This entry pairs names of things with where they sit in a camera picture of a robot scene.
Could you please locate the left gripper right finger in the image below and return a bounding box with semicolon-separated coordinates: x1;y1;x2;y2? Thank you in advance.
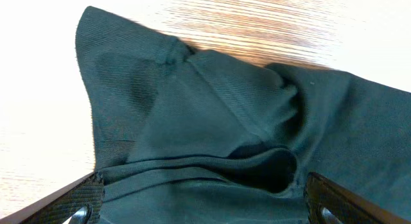
304;172;410;224

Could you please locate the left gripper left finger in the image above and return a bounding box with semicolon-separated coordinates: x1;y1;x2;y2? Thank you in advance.
1;172;105;224

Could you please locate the black polo shirt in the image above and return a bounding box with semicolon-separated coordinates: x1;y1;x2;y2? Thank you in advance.
75;6;410;224

